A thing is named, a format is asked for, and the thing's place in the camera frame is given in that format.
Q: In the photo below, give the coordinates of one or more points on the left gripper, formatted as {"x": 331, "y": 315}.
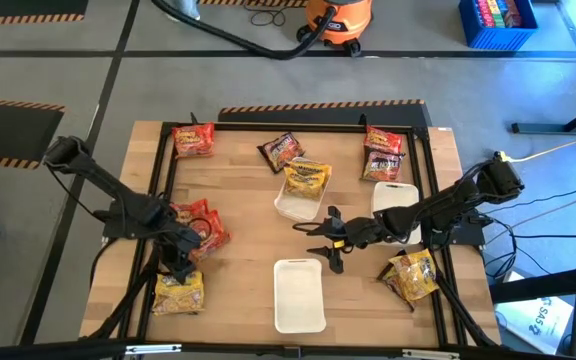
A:
{"x": 180, "y": 250}

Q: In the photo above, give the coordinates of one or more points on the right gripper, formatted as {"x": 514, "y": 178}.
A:
{"x": 365, "y": 232}

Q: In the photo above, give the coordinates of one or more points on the yellow chicken noodle pack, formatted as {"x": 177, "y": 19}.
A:
{"x": 415, "y": 277}
{"x": 178, "y": 297}
{"x": 308, "y": 180}

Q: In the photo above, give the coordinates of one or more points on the white plastic bin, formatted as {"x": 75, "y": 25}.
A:
{"x": 299, "y": 295}
{"x": 295, "y": 207}
{"x": 395, "y": 195}

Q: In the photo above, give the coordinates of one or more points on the orange spicy chicken noodle pack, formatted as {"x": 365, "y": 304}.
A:
{"x": 194, "y": 141}
{"x": 193, "y": 210}
{"x": 213, "y": 235}
{"x": 383, "y": 140}

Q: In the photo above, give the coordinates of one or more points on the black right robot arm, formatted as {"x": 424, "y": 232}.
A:
{"x": 443, "y": 202}

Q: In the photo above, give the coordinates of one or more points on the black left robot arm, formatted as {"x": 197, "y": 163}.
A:
{"x": 98, "y": 175}

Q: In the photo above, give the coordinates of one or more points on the black hazard-striped floor mat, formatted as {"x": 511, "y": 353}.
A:
{"x": 268, "y": 3}
{"x": 318, "y": 115}
{"x": 18, "y": 7}
{"x": 8, "y": 135}

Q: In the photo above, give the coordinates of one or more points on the black rig beam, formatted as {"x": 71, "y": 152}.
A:
{"x": 43, "y": 352}

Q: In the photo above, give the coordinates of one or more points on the black floor bar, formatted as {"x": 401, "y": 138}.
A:
{"x": 543, "y": 290}

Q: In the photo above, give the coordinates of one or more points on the white printed paper bag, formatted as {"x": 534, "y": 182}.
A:
{"x": 533, "y": 325}

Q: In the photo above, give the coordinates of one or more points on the black desk leg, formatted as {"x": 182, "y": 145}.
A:
{"x": 538, "y": 128}

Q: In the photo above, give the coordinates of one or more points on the blue plastic crate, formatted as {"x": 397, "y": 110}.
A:
{"x": 468, "y": 30}

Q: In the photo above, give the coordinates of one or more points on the person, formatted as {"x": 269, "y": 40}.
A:
{"x": 185, "y": 7}

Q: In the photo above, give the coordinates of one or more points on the colourful packet row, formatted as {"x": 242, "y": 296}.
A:
{"x": 498, "y": 12}

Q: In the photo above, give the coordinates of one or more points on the silver beam bracket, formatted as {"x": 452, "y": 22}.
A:
{"x": 430, "y": 354}
{"x": 153, "y": 349}

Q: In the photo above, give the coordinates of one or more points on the black table frame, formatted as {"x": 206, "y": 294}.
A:
{"x": 248, "y": 127}

